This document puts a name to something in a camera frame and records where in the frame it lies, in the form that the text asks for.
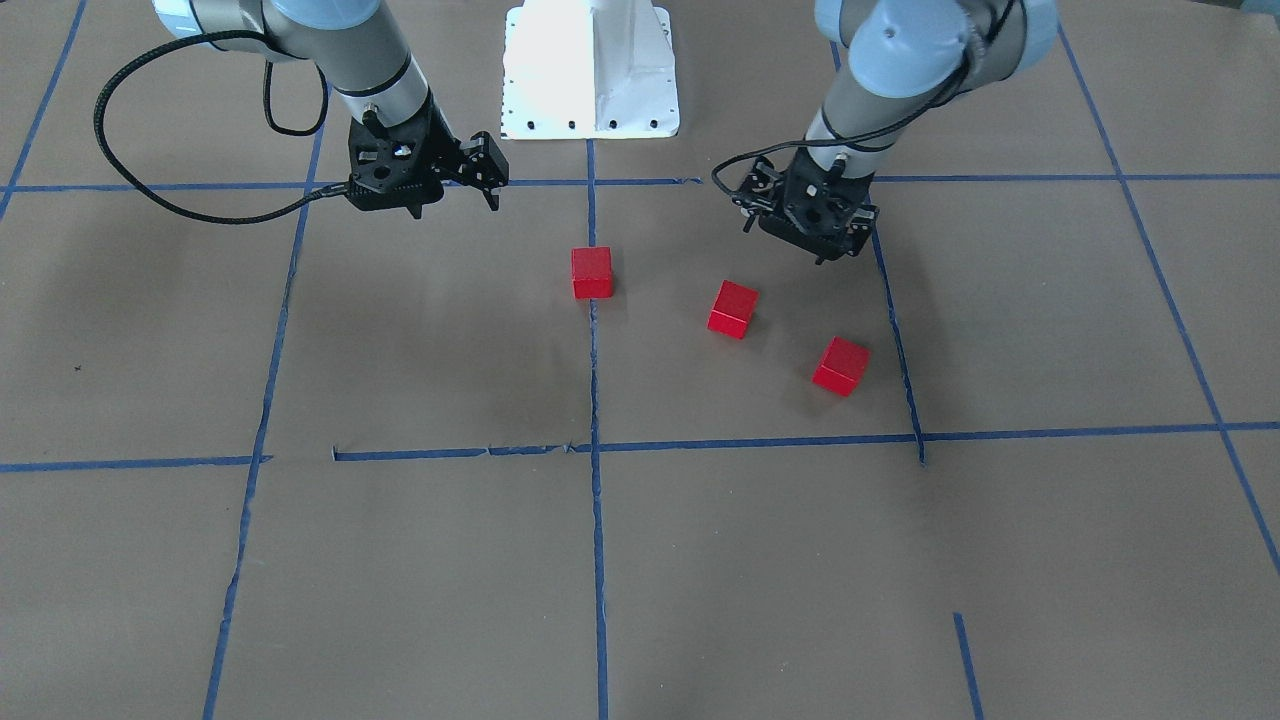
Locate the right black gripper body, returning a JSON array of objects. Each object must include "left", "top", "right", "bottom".
[{"left": 346, "top": 92, "right": 463, "bottom": 213}]

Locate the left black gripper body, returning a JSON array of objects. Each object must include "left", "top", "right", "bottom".
[{"left": 735, "top": 150, "right": 879, "bottom": 261}]

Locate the red block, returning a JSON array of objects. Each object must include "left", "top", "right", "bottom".
[
  {"left": 707, "top": 279, "right": 760, "bottom": 340},
  {"left": 570, "top": 246, "right": 614, "bottom": 300},
  {"left": 812, "top": 336, "right": 872, "bottom": 397}
]

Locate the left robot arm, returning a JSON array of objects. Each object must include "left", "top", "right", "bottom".
[{"left": 727, "top": 1, "right": 1059, "bottom": 263}]

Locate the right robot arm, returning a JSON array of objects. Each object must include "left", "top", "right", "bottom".
[{"left": 154, "top": 1, "right": 509, "bottom": 217}]

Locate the white pedestal column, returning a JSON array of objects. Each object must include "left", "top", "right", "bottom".
[{"left": 500, "top": 1, "right": 681, "bottom": 141}]

